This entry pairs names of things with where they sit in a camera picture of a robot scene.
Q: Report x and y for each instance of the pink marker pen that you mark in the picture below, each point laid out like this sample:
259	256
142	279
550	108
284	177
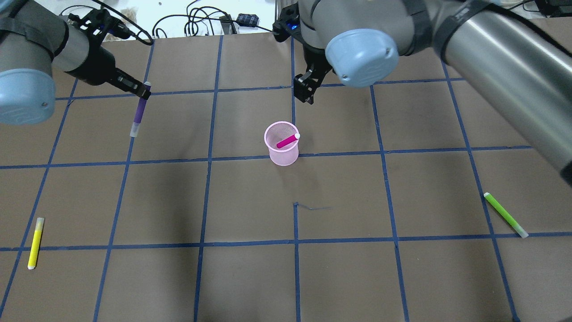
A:
288	140

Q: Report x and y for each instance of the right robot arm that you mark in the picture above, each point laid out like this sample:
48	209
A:
520	70

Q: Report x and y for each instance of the green marker pen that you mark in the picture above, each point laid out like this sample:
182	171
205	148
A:
505	215

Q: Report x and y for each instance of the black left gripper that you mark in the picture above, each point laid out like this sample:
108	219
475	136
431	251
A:
96	66

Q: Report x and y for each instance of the purple marker pen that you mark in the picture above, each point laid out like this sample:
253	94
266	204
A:
134	130

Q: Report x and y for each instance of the pink mesh cup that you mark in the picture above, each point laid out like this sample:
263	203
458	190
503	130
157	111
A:
276	132

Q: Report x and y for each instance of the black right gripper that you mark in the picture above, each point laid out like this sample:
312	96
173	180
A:
314	61

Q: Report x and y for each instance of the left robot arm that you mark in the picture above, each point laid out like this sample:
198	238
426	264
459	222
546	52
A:
34	40

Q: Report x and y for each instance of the yellow marker pen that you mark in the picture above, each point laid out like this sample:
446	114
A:
36	243

